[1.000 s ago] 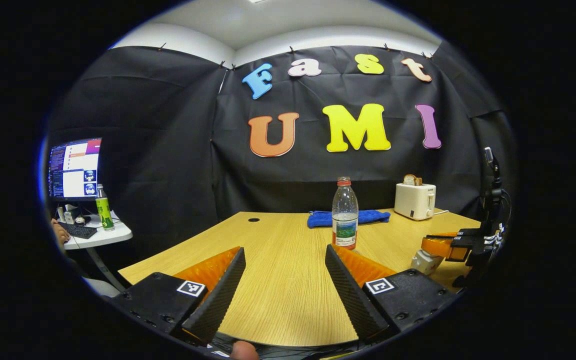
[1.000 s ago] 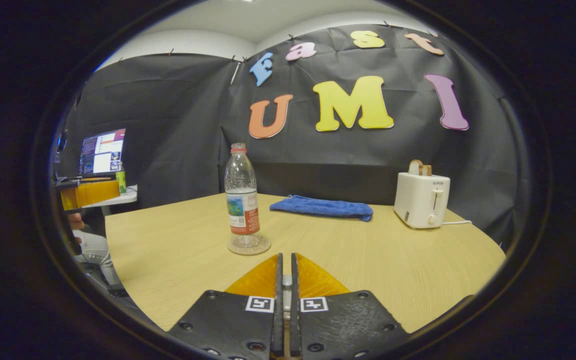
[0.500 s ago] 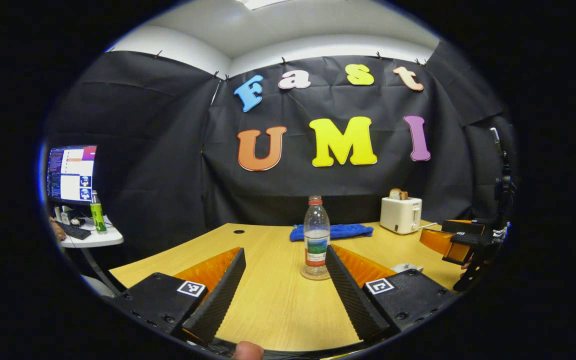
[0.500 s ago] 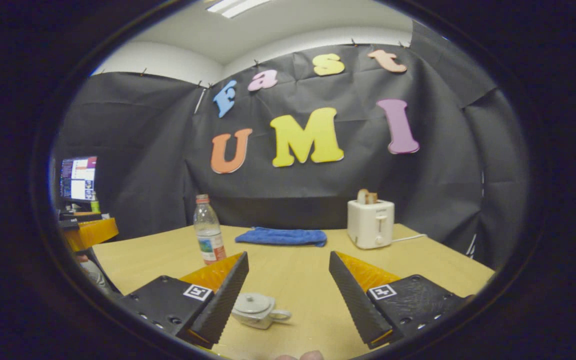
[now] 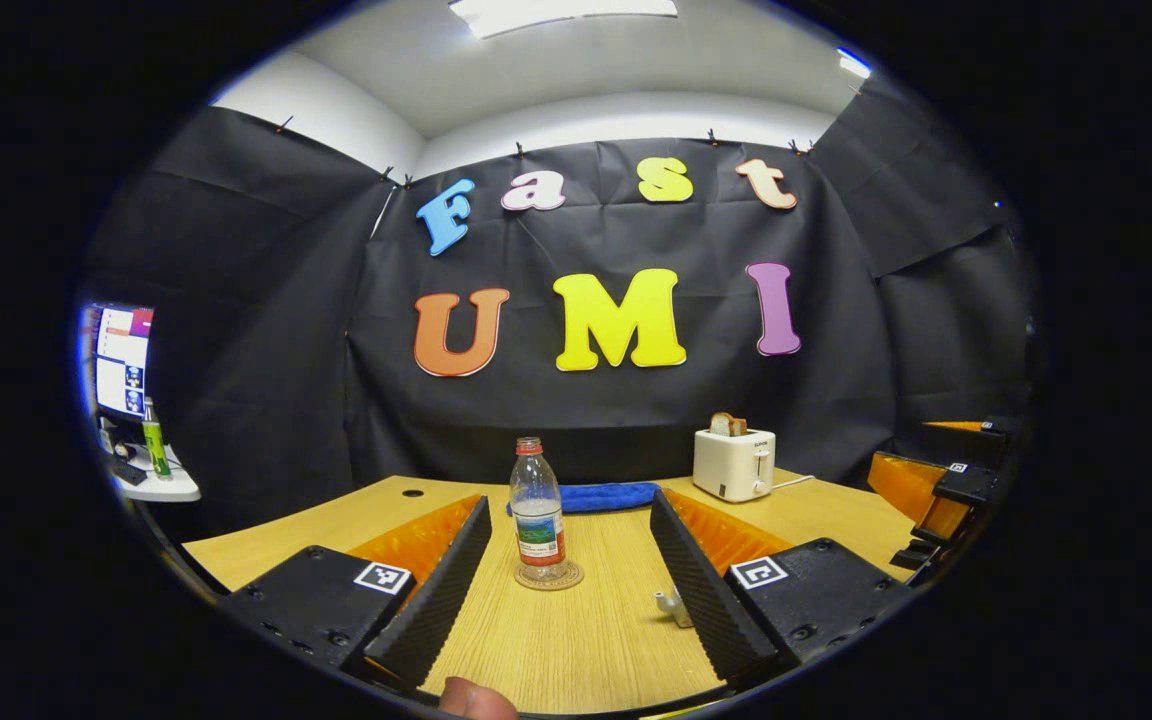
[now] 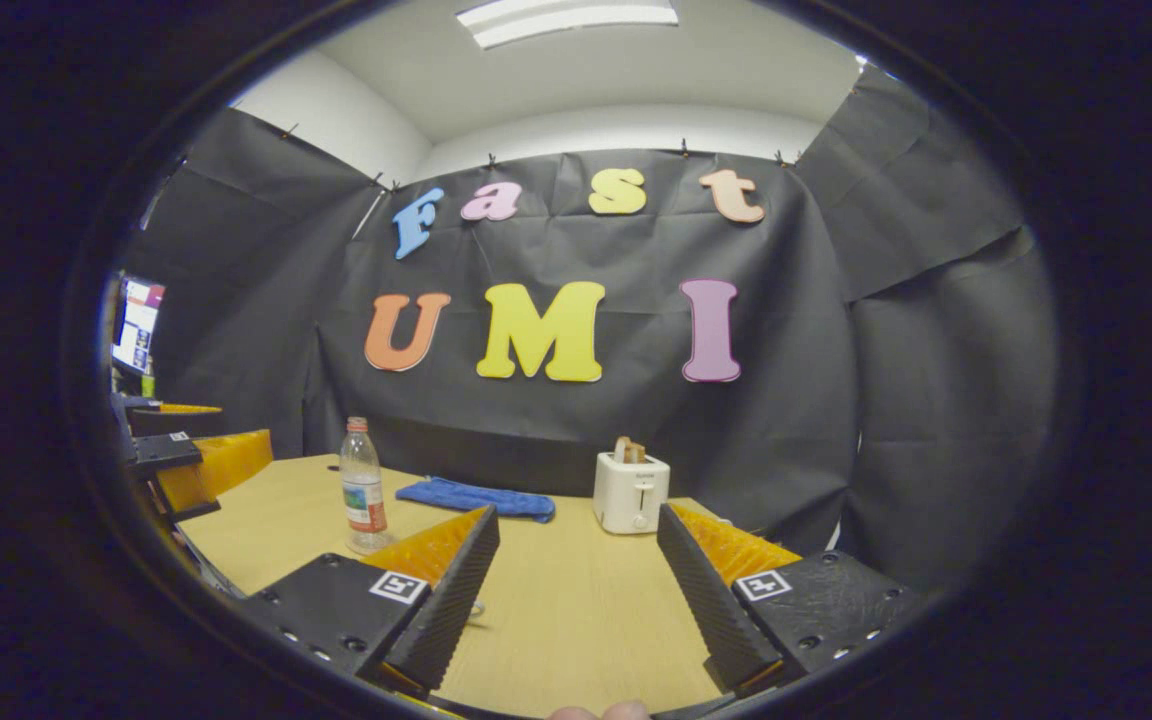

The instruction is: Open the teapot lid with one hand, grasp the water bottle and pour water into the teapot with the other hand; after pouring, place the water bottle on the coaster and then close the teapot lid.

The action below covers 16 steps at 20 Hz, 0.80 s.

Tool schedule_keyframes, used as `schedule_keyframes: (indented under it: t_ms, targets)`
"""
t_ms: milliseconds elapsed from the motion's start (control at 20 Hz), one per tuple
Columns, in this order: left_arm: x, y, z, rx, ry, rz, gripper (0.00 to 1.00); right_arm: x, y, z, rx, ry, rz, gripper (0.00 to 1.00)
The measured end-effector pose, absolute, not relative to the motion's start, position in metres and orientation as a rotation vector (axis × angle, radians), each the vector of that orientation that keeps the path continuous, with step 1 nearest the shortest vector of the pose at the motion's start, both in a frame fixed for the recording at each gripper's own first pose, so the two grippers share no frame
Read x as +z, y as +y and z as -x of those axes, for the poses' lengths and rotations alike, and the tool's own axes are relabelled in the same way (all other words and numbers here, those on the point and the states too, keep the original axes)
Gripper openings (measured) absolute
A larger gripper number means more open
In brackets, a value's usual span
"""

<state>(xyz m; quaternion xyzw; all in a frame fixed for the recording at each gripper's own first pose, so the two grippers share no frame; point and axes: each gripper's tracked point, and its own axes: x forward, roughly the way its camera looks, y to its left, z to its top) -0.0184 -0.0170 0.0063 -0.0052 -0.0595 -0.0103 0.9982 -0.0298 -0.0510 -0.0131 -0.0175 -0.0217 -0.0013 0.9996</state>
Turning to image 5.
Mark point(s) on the green bottle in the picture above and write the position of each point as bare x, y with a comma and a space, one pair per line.
155, 445

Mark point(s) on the black backdrop cloth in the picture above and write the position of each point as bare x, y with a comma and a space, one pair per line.
266, 300

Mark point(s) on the round wooden coaster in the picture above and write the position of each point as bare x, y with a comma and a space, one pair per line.
573, 575

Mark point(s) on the white toaster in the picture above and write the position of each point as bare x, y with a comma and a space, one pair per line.
731, 465

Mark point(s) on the clear plastic water bottle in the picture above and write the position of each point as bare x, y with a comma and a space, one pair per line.
538, 520

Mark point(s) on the computer monitor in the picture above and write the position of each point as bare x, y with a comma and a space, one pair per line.
123, 360

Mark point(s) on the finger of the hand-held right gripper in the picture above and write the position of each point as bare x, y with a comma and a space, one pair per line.
966, 485
981, 440

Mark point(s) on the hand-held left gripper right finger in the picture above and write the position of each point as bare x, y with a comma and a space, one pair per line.
706, 590

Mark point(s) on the blue towel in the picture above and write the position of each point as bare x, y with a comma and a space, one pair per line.
606, 497

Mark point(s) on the white ceramic teacup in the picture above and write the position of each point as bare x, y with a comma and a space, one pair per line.
674, 606

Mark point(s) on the small black device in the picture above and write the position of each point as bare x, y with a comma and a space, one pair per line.
129, 472

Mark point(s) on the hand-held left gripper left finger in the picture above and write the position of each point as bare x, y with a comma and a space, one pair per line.
436, 590

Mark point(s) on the bread slice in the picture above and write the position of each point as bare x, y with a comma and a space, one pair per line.
728, 425

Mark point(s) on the white side table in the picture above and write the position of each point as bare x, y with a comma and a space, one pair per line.
171, 490

